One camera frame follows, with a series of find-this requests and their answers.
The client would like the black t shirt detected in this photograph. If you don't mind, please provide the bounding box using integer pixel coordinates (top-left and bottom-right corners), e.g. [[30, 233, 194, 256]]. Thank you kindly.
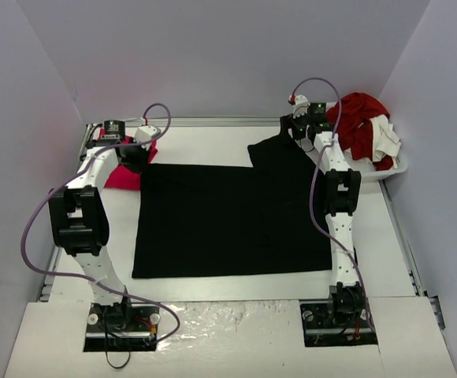
[[132, 136, 332, 279]]

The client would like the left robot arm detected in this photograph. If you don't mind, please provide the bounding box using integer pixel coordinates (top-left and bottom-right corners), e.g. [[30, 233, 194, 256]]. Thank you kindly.
[[48, 120, 161, 329]]

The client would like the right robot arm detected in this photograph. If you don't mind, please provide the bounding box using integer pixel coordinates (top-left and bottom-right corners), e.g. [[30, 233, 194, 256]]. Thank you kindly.
[[280, 94, 366, 325]]

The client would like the folded pink t shirt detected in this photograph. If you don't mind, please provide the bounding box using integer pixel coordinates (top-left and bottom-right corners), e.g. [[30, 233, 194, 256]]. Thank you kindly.
[[96, 128, 158, 191]]

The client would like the red t shirt in basket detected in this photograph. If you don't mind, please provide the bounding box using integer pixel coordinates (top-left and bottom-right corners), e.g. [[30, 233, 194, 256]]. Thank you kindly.
[[325, 92, 396, 171]]

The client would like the white plastic basket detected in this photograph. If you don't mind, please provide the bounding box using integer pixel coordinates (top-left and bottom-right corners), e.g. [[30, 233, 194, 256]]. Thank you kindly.
[[322, 101, 411, 184]]

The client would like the white t shirt in basket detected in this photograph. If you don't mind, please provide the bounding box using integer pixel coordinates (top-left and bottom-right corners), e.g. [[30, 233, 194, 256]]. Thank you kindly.
[[370, 115, 401, 163]]

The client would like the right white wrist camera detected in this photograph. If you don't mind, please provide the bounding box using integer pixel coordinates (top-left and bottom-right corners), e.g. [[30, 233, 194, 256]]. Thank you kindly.
[[288, 94, 310, 118]]

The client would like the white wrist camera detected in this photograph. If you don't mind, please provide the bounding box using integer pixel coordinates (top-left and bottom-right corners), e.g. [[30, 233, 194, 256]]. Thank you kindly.
[[134, 125, 162, 143], [288, 94, 310, 118]]

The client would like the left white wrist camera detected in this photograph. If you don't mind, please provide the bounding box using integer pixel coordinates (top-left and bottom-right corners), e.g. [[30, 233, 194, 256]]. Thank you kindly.
[[134, 125, 162, 143]]

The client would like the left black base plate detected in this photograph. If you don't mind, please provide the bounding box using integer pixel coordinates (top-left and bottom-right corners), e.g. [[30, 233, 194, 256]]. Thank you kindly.
[[84, 301, 161, 352]]

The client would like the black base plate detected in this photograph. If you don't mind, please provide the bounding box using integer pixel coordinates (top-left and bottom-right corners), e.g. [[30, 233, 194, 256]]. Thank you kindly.
[[84, 301, 161, 352], [299, 300, 378, 347]]

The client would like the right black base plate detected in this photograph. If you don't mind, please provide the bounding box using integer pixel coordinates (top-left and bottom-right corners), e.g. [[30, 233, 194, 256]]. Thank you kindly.
[[299, 300, 378, 347]]

